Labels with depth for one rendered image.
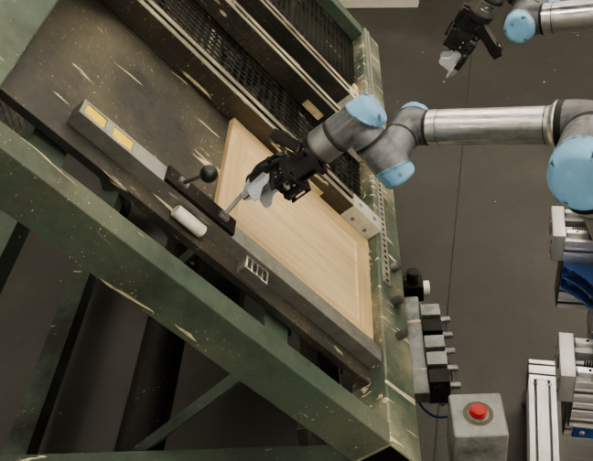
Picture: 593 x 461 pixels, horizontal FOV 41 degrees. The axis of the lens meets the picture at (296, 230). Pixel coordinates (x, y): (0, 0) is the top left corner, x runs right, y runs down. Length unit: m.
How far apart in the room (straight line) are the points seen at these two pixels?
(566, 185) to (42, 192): 0.90
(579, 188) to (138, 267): 0.80
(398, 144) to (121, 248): 0.58
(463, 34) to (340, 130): 0.74
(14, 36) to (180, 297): 0.56
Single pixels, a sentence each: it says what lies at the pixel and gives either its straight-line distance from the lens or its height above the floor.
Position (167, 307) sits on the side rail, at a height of 1.36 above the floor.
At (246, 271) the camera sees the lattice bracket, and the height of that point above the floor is 1.26.
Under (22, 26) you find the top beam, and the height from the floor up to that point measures 1.85.
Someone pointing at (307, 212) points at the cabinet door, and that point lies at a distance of 2.15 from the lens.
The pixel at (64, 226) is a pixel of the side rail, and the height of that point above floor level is 1.58.
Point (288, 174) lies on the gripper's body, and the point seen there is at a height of 1.50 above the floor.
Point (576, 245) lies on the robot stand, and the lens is 2.28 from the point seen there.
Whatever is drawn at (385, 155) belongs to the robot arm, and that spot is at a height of 1.53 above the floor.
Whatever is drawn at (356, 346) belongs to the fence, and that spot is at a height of 0.96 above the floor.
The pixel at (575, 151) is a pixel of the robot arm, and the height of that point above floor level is 1.63.
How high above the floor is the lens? 2.40
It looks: 39 degrees down
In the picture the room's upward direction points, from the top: 7 degrees counter-clockwise
